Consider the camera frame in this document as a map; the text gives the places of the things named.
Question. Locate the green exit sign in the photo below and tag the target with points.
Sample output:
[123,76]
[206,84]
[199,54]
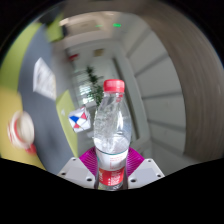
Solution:
[117,25]

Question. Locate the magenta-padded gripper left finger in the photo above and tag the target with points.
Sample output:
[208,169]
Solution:
[78,171]

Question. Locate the white printed magazine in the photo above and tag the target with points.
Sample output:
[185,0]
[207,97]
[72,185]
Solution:
[44,79]

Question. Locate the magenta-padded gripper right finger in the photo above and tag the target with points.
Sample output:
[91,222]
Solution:
[144,172]

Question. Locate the framed wall picture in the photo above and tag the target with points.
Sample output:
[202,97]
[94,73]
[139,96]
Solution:
[98,52]

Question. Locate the red floor cabinet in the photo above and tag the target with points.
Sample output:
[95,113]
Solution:
[73,57]

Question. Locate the white red blue cube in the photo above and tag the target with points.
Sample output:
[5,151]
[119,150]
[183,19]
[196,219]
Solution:
[80,120]

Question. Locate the clear red-capped water bottle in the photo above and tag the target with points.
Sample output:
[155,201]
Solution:
[111,133]

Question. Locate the red flowered white mug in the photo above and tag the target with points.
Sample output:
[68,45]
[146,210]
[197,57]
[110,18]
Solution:
[20,130]

